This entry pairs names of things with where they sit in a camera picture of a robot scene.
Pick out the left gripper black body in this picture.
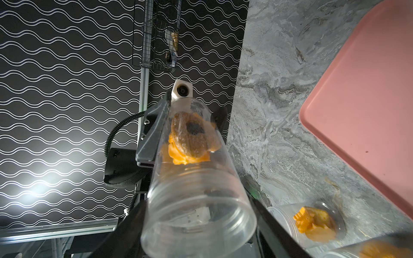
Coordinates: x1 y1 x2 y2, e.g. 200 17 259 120
136 93 171 168

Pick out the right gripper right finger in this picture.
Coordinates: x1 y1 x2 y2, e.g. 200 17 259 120
248 193 310 258

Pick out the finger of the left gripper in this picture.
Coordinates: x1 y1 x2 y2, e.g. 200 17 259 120
213 106 228 144

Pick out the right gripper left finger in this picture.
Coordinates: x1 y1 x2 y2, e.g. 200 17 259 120
90 201 147 258

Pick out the brown heart cookie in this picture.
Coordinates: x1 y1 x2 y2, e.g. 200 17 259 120
171 111 222 158

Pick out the clear cookie jar handled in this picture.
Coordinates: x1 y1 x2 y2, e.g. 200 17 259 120
140 98 258 258

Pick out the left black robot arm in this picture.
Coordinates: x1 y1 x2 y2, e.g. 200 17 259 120
104 94 228 189

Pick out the clear cookie jar middle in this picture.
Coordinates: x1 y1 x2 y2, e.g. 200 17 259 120
267 201 346 249

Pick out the clear cookie jar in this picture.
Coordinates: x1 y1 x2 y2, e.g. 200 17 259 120
321 233 413 258
267 201 346 249

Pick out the clear cookie jar left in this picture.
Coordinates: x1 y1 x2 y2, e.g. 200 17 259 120
321 233 413 258

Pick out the pink plastic tray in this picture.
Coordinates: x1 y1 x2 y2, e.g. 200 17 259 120
300 1 413 217

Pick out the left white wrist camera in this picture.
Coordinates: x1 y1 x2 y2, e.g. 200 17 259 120
171 79 194 102

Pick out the black wire wall basket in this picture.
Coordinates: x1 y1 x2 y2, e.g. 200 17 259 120
132 1 182 73

